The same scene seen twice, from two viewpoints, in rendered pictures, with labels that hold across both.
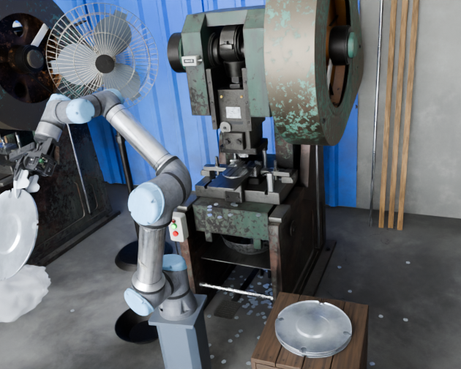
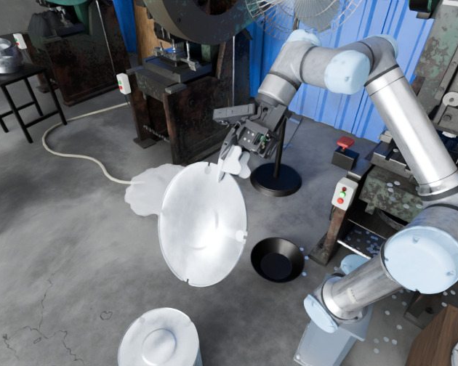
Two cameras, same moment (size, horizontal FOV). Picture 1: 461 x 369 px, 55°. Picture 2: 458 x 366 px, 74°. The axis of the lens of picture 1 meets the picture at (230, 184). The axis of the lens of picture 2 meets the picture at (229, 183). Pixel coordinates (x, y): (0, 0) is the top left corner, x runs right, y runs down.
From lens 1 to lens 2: 96 cm
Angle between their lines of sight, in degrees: 22
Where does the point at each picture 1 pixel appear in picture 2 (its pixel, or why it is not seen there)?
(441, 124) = not seen: outside the picture
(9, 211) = (203, 192)
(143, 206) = (422, 268)
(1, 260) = (186, 253)
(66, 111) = (326, 70)
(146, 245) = (377, 290)
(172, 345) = (326, 335)
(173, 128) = not seen: hidden behind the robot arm
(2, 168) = (171, 74)
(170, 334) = not seen: hidden behind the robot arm
